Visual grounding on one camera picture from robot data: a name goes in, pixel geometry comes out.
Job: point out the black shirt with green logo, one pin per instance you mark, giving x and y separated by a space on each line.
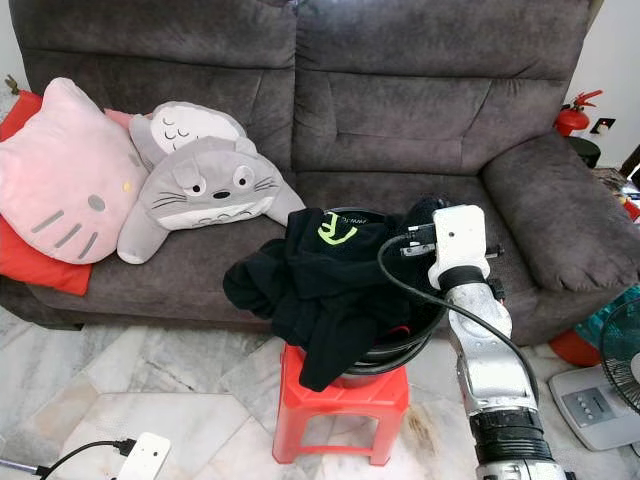
330 290

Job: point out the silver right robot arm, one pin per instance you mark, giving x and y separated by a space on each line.
495 370

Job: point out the dark grey fabric sofa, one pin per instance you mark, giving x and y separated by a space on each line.
390 110

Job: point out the red fire extinguisher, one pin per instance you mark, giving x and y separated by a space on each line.
572 118

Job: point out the red plastic stool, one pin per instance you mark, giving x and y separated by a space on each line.
340 410

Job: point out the grey Totoro plush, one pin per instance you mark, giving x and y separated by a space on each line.
210 185

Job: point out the pink cat face cushion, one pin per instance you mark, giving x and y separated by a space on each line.
70 180

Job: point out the teal electric fan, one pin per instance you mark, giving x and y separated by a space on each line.
595 405

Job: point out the white belly Totoro cushion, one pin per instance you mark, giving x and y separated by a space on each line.
185 125

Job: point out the silver metal pole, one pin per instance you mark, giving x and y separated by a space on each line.
20 467

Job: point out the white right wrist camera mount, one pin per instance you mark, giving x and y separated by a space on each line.
458 245

